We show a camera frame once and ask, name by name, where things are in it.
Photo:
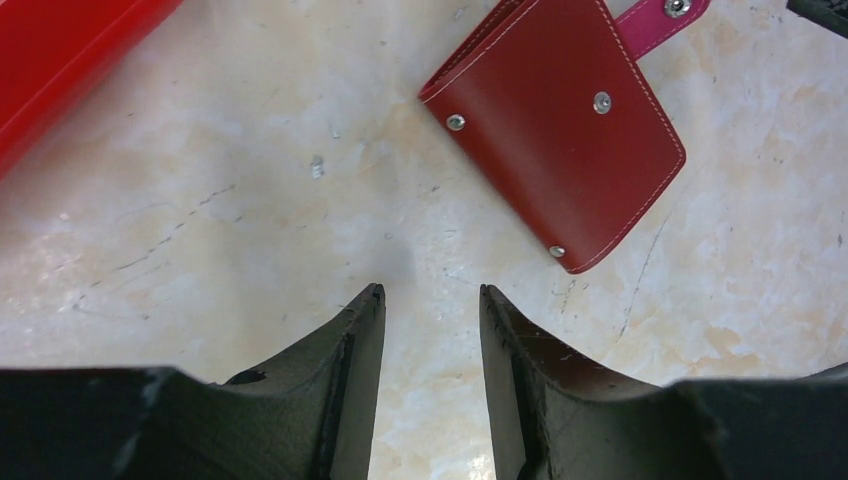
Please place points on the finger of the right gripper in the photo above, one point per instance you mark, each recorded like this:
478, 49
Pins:
829, 14

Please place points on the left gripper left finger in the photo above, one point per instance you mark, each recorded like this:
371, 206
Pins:
308, 412

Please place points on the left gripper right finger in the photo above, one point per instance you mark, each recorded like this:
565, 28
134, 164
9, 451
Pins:
557, 414

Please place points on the red plastic bin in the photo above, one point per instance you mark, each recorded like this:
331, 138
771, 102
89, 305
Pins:
54, 52

